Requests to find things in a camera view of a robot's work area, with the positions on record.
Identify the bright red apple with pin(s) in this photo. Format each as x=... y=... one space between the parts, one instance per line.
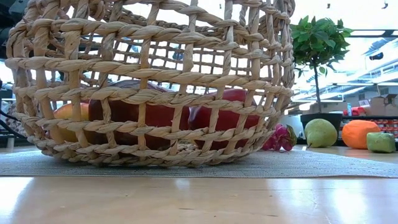
x=231 y=119

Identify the orange fruit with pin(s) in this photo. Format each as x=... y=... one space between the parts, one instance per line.
x=360 y=133

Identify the yellow red mango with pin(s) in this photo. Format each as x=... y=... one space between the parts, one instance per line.
x=62 y=112

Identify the purple grape bunch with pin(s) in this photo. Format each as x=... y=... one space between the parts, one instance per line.
x=281 y=137

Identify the cardboard boxes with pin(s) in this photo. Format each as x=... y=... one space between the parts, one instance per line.
x=382 y=107

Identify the grey woven placemat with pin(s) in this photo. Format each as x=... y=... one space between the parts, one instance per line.
x=311 y=165

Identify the green plant in black pot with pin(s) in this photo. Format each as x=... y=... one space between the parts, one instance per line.
x=317 y=40

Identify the green pear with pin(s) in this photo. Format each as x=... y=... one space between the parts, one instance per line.
x=320 y=133

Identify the dark red apple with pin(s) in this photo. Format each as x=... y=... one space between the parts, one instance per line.
x=124 y=113

